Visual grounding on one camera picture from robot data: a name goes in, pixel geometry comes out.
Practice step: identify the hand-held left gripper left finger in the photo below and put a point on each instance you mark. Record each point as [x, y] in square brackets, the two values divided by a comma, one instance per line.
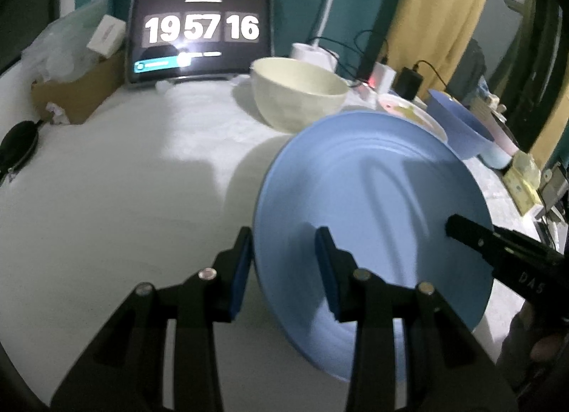
[240, 278]

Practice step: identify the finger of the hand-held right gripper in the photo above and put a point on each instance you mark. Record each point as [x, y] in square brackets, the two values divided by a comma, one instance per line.
[471, 234]

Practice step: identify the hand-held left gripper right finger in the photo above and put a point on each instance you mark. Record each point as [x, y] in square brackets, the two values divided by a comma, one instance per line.
[326, 274]

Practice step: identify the light blue plate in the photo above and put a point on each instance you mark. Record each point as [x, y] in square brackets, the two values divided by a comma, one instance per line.
[378, 198]

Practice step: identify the large dark blue bowl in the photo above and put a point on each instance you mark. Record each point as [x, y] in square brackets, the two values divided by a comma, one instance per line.
[462, 127]

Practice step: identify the cream bowl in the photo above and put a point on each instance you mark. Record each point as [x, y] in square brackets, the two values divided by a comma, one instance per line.
[293, 100]

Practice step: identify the person's right hand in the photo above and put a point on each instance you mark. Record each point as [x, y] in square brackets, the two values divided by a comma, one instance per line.
[544, 345]

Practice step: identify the yellow tissue pack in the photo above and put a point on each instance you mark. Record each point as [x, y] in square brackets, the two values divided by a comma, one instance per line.
[522, 180]

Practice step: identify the pale pink bowl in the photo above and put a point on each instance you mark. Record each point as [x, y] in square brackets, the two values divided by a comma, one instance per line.
[506, 140]

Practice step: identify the yellow curtain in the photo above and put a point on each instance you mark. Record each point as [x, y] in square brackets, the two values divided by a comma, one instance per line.
[435, 3]
[555, 136]

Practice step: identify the white textured tablecloth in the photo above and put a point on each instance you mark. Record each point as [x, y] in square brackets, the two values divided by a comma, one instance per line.
[111, 216]

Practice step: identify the black charger plug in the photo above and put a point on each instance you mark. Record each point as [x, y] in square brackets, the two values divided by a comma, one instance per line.
[408, 83]

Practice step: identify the white power strip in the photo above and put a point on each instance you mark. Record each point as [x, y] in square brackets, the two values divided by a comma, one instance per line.
[362, 92]

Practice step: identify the white charger plug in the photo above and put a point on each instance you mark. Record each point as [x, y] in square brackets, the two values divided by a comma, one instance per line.
[384, 76]

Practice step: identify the white desk lamp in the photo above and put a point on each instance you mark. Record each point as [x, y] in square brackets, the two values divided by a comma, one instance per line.
[311, 54]

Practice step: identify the cardboard box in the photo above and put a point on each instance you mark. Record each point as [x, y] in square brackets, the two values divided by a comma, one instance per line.
[84, 87]

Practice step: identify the tablet with clock display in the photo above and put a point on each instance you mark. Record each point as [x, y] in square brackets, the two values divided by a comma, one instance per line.
[200, 29]

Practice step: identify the black round pouch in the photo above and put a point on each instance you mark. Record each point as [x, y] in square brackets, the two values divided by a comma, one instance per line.
[17, 145]

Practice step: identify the small white box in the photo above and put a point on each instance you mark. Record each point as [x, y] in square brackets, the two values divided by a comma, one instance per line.
[106, 36]

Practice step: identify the clear plastic bag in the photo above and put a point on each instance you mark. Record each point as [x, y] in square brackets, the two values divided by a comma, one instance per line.
[62, 38]

